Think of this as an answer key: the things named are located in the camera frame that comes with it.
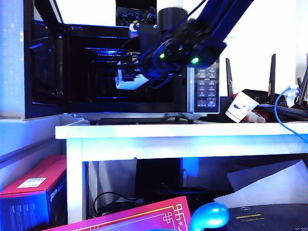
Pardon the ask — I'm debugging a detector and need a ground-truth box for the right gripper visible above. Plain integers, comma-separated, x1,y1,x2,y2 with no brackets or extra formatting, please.
117,53,174,81

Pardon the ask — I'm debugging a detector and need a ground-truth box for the white snack box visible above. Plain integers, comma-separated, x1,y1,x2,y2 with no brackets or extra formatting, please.
115,68,148,91

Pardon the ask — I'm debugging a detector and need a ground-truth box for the black glass microwave door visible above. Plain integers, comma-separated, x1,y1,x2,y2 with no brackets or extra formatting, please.
0,0,72,120

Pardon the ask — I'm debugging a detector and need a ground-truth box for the black Midea microwave oven body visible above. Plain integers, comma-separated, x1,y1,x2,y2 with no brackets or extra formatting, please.
64,23,220,125

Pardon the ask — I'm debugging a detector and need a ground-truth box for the black box under table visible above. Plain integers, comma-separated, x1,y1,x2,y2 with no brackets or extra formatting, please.
134,158,217,210

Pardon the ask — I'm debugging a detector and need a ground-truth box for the pink gift box gold pattern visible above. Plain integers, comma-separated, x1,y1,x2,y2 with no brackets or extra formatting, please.
44,196,192,231

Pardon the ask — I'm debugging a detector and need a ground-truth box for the red and blue cardboard box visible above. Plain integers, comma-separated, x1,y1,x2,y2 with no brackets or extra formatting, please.
0,155,68,231

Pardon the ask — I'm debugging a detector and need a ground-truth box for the clear bag of blue candies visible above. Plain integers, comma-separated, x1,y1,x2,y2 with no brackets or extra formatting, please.
116,6,157,26

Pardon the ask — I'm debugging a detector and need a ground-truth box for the white table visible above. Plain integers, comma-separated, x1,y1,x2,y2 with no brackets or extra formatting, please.
55,122,308,224

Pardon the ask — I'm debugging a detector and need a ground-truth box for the white paper cup blue print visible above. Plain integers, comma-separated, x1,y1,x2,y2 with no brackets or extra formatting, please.
225,91,257,124

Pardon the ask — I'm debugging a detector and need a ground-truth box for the black router with antennas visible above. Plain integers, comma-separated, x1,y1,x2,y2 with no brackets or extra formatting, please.
225,54,308,122

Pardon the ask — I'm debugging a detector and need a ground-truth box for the red and white small packet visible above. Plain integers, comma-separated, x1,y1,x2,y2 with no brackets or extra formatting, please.
244,111,268,123

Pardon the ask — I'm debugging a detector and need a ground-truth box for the glossy blue rounded object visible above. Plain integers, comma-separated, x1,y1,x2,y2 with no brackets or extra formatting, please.
188,202,230,231

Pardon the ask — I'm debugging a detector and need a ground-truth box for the white paper sheet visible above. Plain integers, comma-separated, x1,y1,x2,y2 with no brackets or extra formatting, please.
213,159,308,210

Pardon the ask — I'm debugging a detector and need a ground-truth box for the black shredder with yellow label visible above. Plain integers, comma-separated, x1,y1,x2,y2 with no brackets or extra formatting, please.
222,204,308,231

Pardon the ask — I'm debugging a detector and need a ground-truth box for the grey partition frame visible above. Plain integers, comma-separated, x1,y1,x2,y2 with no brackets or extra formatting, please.
0,117,66,169

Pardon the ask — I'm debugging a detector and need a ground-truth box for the black power cable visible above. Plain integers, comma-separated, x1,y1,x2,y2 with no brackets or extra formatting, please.
92,192,145,217

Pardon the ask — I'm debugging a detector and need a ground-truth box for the blue network cable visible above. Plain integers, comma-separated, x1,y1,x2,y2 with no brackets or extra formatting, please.
273,87,308,145

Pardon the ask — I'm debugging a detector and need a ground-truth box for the white cable tag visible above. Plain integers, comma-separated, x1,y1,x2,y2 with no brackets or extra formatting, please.
284,86,300,108

